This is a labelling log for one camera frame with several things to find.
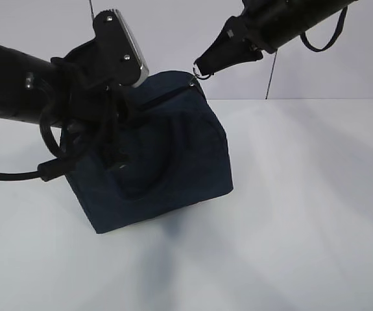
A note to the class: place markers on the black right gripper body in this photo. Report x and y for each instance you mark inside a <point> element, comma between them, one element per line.
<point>252,13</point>

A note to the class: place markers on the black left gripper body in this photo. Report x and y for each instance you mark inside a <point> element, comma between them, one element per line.
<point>84,118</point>

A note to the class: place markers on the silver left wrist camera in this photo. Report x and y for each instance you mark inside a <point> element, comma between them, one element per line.
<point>113,56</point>

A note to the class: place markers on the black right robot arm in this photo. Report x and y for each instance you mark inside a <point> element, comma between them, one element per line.
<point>265,26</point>

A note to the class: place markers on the dark blue lunch bag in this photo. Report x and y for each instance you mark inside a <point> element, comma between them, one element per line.
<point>175,154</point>

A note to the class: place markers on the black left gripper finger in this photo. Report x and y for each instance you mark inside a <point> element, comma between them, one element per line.
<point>112,152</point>
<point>131,103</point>

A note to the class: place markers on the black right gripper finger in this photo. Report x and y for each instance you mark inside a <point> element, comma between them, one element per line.
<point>232,40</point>
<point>220,58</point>

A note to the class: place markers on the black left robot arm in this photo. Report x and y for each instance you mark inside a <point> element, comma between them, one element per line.
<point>34,91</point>

